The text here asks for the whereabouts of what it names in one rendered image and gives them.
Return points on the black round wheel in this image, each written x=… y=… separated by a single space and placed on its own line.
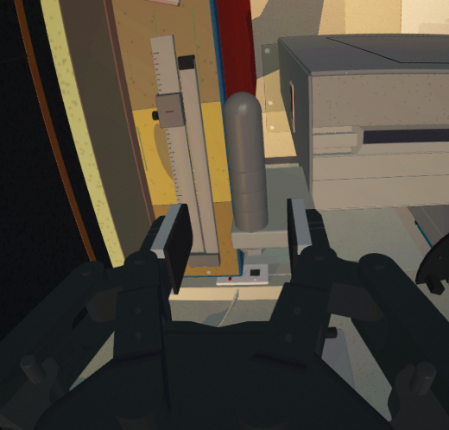
x=435 y=261

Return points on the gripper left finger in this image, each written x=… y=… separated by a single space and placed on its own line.
x=177 y=247

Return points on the grey scale ruler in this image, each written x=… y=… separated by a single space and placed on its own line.
x=165 y=68

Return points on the dark red column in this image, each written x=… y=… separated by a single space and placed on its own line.
x=234 y=37

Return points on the grey slider block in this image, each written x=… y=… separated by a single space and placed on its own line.
x=172 y=110

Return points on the small white control plate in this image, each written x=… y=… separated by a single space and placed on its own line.
x=245 y=274

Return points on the light grey latch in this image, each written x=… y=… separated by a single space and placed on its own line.
x=335 y=140

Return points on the small black knob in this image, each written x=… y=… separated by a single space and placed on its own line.
x=154 y=115

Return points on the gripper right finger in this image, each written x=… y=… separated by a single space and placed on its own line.
x=298 y=226

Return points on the brown board with blue edge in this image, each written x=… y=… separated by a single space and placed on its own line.
x=140 y=51

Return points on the pale yellow frame strip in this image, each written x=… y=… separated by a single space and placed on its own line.
x=66 y=86

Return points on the grey wall mounting plate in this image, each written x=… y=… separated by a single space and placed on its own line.
x=270 y=86

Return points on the grey bucky box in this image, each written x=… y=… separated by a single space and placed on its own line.
x=379 y=96

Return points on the grey lever base block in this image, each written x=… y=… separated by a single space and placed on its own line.
x=259 y=239

